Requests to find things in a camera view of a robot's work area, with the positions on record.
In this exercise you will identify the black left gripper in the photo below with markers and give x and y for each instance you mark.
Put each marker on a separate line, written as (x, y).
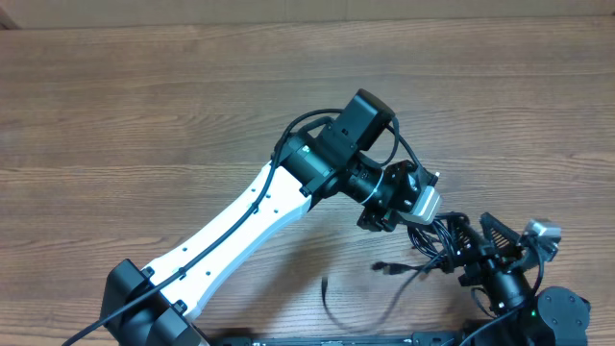
(380, 219)

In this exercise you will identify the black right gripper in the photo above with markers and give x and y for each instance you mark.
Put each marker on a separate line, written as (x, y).
(477, 252)

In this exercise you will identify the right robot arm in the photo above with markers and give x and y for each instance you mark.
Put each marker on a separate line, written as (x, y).
(528, 316)

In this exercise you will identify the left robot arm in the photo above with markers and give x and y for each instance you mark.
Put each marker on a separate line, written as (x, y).
(320, 154)

